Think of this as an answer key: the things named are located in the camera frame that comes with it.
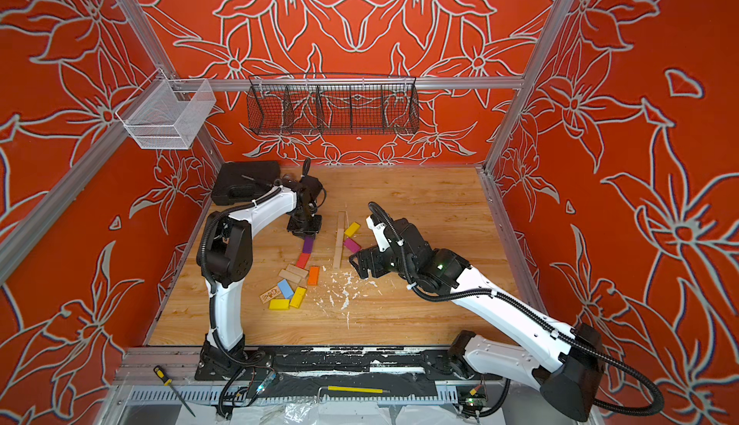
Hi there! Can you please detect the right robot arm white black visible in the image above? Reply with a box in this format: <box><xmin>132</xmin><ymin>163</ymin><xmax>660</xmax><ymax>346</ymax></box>
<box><xmin>349</xmin><ymin>202</ymin><xmax>665</xmax><ymax>422</ymax></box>

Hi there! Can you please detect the yellow block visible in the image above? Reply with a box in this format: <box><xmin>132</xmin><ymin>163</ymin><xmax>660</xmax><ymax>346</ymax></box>
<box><xmin>269</xmin><ymin>299</ymin><xmax>291</xmax><ymax>311</ymax></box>
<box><xmin>344</xmin><ymin>222</ymin><xmax>361</xmax><ymax>238</ymax></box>
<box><xmin>290</xmin><ymin>286</ymin><xmax>307</xmax><ymax>309</ymax></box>

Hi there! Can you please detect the yellow pencil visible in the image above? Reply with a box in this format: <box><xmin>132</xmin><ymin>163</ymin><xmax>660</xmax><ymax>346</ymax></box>
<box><xmin>326</xmin><ymin>386</ymin><xmax>387</xmax><ymax>395</ymax></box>

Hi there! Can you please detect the orange block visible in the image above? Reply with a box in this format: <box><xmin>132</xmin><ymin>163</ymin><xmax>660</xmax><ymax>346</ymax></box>
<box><xmin>306</xmin><ymin>266</ymin><xmax>321</xmax><ymax>286</ymax></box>

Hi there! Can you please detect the yellow black screwdriver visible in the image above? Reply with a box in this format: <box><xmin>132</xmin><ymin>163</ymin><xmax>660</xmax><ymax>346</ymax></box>
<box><xmin>153</xmin><ymin>365</ymin><xmax>196</xmax><ymax>417</ymax></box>

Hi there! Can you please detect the magenta block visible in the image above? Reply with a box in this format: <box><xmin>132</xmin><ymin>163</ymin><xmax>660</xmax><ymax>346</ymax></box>
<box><xmin>343</xmin><ymin>238</ymin><xmax>362</xmax><ymax>254</ymax></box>

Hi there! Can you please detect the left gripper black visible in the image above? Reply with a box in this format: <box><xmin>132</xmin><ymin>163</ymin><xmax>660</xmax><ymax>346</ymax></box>
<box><xmin>288</xmin><ymin>208</ymin><xmax>323</xmax><ymax>238</ymax></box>

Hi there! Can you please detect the blue block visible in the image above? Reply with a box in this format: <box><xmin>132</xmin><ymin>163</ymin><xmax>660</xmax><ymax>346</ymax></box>
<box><xmin>277</xmin><ymin>279</ymin><xmax>294</xmax><ymax>300</ymax></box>

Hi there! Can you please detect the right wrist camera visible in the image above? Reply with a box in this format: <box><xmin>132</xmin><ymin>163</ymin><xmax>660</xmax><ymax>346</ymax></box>
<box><xmin>366</xmin><ymin>216</ymin><xmax>390</xmax><ymax>253</ymax></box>

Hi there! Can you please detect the red block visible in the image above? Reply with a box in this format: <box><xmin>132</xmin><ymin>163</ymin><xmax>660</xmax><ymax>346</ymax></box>
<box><xmin>296</xmin><ymin>253</ymin><xmax>311</xmax><ymax>270</ymax></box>

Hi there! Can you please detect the black plastic tool case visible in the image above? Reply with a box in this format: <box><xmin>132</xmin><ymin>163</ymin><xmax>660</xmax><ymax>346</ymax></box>
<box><xmin>211</xmin><ymin>161</ymin><xmax>281</xmax><ymax>206</ymax></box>

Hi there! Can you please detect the printed wooden block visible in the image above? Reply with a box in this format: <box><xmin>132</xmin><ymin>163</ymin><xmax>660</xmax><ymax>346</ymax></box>
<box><xmin>260</xmin><ymin>286</ymin><xmax>282</xmax><ymax>303</ymax></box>

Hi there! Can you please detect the white mesh basket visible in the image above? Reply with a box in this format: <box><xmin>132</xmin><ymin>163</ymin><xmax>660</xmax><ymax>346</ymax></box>
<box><xmin>114</xmin><ymin>69</ymin><xmax>217</xmax><ymax>151</ymax></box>

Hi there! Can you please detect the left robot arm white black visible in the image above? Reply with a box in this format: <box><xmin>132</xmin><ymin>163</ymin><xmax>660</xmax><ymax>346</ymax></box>
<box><xmin>196</xmin><ymin>159</ymin><xmax>325</xmax><ymax>370</ymax></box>

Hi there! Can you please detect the black wire basket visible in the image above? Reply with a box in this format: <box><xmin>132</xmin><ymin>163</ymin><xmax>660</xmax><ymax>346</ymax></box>
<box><xmin>246</xmin><ymin>74</ymin><xmax>421</xmax><ymax>136</ymax></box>

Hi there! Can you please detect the purple block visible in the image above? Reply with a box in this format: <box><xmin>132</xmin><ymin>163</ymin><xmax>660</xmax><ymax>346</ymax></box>
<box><xmin>302</xmin><ymin>236</ymin><xmax>315</xmax><ymax>255</ymax></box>

